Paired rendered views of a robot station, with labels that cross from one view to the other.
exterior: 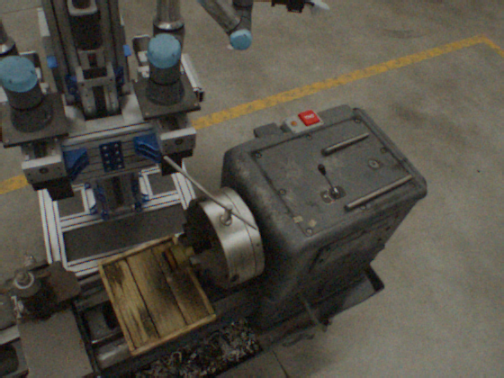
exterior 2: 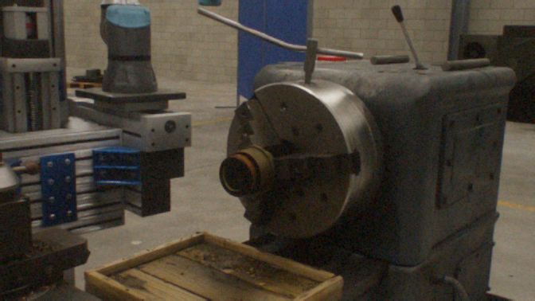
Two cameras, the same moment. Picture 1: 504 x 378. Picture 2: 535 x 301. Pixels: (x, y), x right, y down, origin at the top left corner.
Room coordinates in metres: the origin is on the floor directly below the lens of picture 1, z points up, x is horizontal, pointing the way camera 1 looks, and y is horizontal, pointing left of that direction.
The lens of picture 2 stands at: (-0.41, 0.38, 1.34)
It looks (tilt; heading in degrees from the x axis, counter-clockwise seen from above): 12 degrees down; 348
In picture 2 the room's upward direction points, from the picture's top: 1 degrees clockwise
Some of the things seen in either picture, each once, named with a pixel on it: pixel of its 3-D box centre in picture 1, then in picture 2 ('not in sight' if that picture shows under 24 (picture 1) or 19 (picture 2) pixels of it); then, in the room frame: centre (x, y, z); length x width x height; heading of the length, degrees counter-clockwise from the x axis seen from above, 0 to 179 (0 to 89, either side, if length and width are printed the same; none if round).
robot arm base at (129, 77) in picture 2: (165, 83); (130, 72); (1.26, 0.40, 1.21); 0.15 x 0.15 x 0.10
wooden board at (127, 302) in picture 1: (155, 291); (213, 283); (0.57, 0.25, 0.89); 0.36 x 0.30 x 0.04; 38
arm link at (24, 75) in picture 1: (19, 80); not in sight; (1.01, 0.83, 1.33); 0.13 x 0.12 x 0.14; 52
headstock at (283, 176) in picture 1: (316, 197); (384, 141); (0.99, -0.24, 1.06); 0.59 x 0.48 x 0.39; 128
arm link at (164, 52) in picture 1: (164, 57); (128, 29); (1.27, 0.40, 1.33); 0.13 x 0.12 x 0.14; 10
